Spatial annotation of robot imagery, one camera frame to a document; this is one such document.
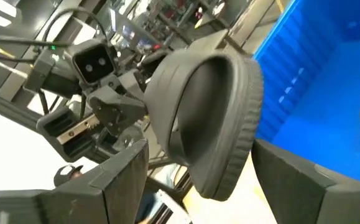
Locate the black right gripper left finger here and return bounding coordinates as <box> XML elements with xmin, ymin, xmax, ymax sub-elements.
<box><xmin>0</xmin><ymin>139</ymin><xmax>150</xmax><ymax>224</ymax></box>

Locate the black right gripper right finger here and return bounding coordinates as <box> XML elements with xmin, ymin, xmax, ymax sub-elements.
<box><xmin>251</xmin><ymin>138</ymin><xmax>360</xmax><ymax>224</ymax></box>

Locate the black rubber slide sandal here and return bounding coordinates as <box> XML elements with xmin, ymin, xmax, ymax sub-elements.
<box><xmin>144</xmin><ymin>48</ymin><xmax>264</xmax><ymax>202</ymax></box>

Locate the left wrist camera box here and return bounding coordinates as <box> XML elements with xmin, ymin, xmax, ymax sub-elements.
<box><xmin>63</xmin><ymin>39</ymin><xmax>118</xmax><ymax>87</ymax></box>

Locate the metal shelving rack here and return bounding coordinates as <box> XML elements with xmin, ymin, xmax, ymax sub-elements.
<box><xmin>98</xmin><ymin>0</ymin><xmax>230</xmax><ymax>54</ymax></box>

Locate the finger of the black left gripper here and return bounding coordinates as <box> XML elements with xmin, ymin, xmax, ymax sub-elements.
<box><xmin>86</xmin><ymin>84</ymin><xmax>148</xmax><ymax>138</ymax></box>
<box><xmin>138</xmin><ymin>49</ymin><xmax>172</xmax><ymax>78</ymax></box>

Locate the blue plastic bin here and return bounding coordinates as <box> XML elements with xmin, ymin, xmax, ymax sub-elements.
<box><xmin>253</xmin><ymin>0</ymin><xmax>360</xmax><ymax>188</ymax></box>

